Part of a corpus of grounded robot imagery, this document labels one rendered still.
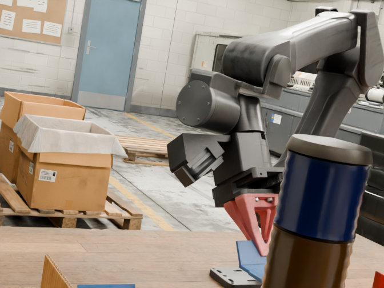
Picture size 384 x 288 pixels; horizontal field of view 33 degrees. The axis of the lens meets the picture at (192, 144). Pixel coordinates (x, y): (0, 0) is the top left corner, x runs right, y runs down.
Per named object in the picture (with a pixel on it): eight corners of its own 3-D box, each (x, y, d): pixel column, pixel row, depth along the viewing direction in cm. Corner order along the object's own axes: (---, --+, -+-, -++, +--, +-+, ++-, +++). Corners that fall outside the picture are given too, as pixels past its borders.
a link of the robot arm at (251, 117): (246, 134, 79) (237, 82, 81) (210, 147, 82) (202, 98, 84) (275, 143, 84) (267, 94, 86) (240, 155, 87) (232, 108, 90)
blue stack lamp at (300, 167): (320, 216, 32) (334, 151, 32) (373, 241, 29) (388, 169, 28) (258, 214, 30) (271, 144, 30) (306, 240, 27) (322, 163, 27)
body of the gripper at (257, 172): (255, 181, 76) (245, 123, 78) (211, 203, 84) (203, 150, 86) (298, 182, 79) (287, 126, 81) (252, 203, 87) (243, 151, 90)
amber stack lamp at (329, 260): (307, 282, 33) (320, 219, 32) (357, 314, 29) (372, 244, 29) (244, 283, 31) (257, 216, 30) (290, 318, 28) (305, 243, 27)
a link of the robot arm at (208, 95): (216, 134, 74) (244, 34, 74) (164, 119, 80) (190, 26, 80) (270, 149, 83) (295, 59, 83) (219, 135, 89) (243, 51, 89)
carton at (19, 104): (80, 187, 467) (91, 109, 459) (7, 184, 442) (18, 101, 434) (58, 169, 516) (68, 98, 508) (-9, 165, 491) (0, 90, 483)
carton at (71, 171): (119, 216, 410) (132, 139, 403) (20, 211, 383) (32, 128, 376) (91, 189, 469) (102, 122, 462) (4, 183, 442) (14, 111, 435)
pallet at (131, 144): (187, 152, 817) (189, 141, 815) (224, 171, 729) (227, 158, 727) (97, 144, 763) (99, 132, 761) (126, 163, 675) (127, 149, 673)
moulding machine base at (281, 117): (179, 119, 1218) (188, 67, 1204) (227, 124, 1260) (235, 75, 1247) (364, 195, 723) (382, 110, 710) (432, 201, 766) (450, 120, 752)
